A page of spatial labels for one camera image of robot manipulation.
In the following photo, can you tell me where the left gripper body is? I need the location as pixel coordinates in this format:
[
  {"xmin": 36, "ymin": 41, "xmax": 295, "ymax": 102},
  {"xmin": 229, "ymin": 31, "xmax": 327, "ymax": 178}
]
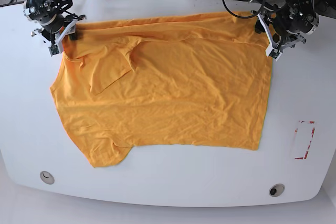
[{"xmin": 257, "ymin": 11, "xmax": 307, "ymax": 53}]

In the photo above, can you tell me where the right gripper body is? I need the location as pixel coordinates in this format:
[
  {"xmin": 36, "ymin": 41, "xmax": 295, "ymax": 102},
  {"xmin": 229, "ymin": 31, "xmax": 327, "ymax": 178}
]
[{"xmin": 30, "ymin": 14, "xmax": 87, "ymax": 47}]

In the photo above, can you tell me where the orange t-shirt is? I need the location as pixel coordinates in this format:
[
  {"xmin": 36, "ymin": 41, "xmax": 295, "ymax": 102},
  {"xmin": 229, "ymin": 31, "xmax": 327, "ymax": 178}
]
[{"xmin": 50, "ymin": 12, "xmax": 272, "ymax": 168}]

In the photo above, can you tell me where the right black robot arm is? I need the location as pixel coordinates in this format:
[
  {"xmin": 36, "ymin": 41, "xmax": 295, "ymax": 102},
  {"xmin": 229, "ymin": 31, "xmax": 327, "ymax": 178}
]
[{"xmin": 23, "ymin": 0, "xmax": 86, "ymax": 56}]

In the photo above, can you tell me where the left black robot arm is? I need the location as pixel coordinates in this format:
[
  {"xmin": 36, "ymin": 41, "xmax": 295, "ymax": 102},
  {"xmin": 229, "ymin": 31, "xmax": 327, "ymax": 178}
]
[{"xmin": 222, "ymin": 0, "xmax": 319, "ymax": 60}]

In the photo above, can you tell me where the red tape rectangle marking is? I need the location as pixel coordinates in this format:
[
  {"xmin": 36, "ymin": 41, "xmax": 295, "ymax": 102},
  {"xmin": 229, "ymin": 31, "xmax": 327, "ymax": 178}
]
[{"xmin": 291, "ymin": 121, "xmax": 316, "ymax": 160}]

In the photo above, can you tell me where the left table grommet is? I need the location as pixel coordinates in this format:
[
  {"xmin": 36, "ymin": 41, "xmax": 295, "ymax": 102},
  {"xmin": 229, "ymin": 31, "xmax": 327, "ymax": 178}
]
[{"xmin": 40, "ymin": 171, "xmax": 55, "ymax": 185}]

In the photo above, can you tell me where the table grommet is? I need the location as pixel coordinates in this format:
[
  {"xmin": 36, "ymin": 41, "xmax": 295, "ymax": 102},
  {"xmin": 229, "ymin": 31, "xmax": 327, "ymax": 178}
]
[
  {"xmin": 40, "ymin": 171, "xmax": 55, "ymax": 185},
  {"xmin": 269, "ymin": 184, "xmax": 285, "ymax": 197}
]

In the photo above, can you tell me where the right table grommet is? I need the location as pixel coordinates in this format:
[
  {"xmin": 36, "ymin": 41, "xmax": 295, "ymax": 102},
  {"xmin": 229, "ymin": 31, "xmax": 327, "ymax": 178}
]
[{"xmin": 269, "ymin": 184, "xmax": 285, "ymax": 197}]

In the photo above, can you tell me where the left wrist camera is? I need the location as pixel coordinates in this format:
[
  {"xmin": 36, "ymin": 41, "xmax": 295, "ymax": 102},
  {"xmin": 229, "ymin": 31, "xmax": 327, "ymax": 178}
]
[{"xmin": 265, "ymin": 46, "xmax": 282, "ymax": 61}]

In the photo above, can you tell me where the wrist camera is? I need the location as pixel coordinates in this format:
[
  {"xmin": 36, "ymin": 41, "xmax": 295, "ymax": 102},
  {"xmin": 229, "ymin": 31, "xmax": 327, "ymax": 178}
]
[
  {"xmin": 265, "ymin": 46, "xmax": 282, "ymax": 61},
  {"xmin": 48, "ymin": 44, "xmax": 64, "ymax": 56}
]

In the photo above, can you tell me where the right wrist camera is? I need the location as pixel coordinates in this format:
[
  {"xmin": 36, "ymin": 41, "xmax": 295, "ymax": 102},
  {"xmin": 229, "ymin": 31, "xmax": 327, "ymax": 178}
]
[{"xmin": 48, "ymin": 44, "xmax": 64, "ymax": 56}]

